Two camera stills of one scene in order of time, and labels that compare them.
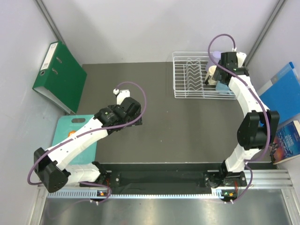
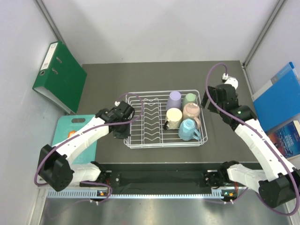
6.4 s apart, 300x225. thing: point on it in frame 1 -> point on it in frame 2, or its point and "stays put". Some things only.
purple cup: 216,56 -> 174,100
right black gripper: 216,76 -> 212,92
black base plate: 160,177 stays put
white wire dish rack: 189,76 -> 148,131
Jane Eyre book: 287,142 stays put
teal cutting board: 63,125 stays put
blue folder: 281,94 stays put
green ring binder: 61,78 stays put
